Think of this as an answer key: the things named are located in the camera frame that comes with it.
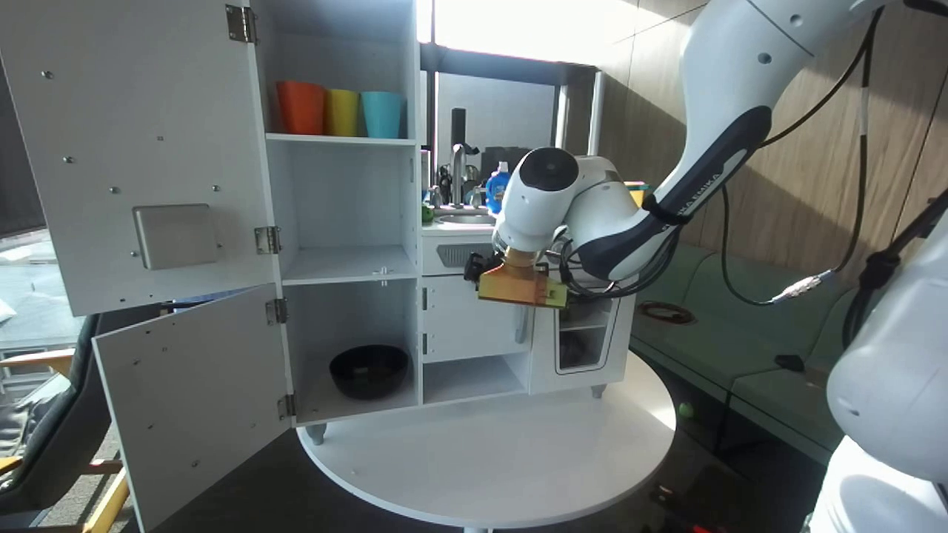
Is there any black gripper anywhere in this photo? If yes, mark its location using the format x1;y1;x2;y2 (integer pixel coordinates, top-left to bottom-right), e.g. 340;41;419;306
462;247;510;290

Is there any small white cabinet door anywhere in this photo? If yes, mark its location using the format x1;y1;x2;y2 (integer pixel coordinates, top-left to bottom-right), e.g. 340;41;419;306
425;276;537;365

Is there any white oven door with window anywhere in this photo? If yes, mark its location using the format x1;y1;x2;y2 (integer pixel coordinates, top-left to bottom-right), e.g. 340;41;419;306
534;294;627;395

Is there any large white cabinet door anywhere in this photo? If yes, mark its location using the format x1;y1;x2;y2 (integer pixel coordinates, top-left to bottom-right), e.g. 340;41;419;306
90;281;297;533

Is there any white toy kitchen cabinet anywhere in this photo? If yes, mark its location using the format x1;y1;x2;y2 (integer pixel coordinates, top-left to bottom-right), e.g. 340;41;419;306
247;0;636;448

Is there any tall white cabinet door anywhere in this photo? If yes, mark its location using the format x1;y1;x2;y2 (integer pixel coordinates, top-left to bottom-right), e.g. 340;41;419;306
0;0;282;319

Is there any wooden block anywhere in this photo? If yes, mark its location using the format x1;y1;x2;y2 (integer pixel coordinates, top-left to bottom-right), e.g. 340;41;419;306
473;248;571;312

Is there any blue bottle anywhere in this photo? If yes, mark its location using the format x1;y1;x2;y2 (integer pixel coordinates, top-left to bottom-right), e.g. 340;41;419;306
484;162;510;213

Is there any toy kitchen faucet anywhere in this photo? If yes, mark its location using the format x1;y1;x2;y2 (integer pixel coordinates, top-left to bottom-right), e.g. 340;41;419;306
445;108;484;216

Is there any black bowl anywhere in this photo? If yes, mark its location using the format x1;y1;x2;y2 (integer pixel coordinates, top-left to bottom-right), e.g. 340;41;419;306
327;345;411;402

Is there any teal plastic cup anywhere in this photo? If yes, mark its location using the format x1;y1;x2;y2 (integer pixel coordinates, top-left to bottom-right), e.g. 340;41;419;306
359;88;408;143

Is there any round white table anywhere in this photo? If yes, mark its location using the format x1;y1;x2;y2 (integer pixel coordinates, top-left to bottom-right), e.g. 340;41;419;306
293;349;681;533

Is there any yellow plastic cup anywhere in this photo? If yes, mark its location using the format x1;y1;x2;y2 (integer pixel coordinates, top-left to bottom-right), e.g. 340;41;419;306
324;87;362;140

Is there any orange plastic cup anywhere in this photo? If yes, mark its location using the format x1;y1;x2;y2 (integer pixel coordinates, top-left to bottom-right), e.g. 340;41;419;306
272;80;333;140

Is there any green bench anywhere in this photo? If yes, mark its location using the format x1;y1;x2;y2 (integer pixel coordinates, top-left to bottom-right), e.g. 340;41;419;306
632;239;847;469

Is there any yellow wooden stick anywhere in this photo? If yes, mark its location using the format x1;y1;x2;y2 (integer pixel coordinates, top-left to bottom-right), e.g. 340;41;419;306
82;469;134;533

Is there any black chair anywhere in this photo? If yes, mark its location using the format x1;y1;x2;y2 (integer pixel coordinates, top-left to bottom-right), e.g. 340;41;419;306
0;365;113;515

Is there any black ring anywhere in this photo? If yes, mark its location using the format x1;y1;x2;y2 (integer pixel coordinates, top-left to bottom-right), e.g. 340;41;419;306
636;299;697;325

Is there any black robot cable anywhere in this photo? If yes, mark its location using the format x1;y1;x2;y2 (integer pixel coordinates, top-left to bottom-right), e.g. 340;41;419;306
713;10;885;312

